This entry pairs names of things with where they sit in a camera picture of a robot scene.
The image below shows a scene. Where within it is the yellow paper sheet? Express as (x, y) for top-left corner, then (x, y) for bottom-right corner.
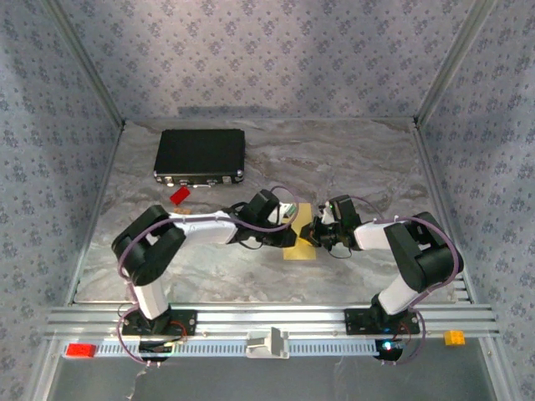
(283, 203), (318, 261)

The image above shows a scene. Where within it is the small red block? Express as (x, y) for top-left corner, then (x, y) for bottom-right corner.
(169, 186), (191, 206)

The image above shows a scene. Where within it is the black hard case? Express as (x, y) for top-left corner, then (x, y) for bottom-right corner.
(152, 128), (247, 187)

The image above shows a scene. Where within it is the black right control board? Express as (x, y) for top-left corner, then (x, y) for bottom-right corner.
(374, 338), (405, 363)

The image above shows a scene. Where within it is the black control board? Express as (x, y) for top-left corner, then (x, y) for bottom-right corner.
(374, 338), (405, 363)
(138, 340), (175, 363)

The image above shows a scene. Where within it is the black left control board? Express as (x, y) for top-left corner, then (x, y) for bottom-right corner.
(138, 340), (175, 363)

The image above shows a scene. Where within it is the red toy brick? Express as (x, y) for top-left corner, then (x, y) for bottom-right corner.
(66, 343), (97, 359)

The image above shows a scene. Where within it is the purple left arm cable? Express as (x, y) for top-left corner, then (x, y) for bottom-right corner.
(115, 185), (301, 369)

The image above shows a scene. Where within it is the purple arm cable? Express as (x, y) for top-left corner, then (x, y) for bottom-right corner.
(115, 185), (301, 369)
(349, 195), (461, 368)

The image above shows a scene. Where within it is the aluminium mounting rail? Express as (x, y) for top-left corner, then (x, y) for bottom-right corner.
(45, 303), (501, 340)

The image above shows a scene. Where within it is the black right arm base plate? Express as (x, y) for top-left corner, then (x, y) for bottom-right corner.
(343, 307), (421, 336)

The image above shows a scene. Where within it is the white centre bracket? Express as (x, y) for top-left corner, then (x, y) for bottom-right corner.
(245, 327), (290, 360)

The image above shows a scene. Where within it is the aluminium side rail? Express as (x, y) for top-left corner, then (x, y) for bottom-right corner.
(411, 120), (476, 304)
(65, 120), (127, 306)

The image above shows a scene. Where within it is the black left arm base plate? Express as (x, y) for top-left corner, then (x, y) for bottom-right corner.
(120, 308), (198, 338)

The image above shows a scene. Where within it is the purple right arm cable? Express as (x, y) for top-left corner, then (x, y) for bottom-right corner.
(349, 195), (461, 368)

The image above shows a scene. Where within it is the white slotted cable duct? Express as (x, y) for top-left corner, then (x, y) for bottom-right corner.
(62, 338), (405, 359)

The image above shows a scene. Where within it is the aluminium frame post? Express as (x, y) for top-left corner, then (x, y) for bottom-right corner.
(43, 0), (127, 126)
(413, 0), (501, 126)

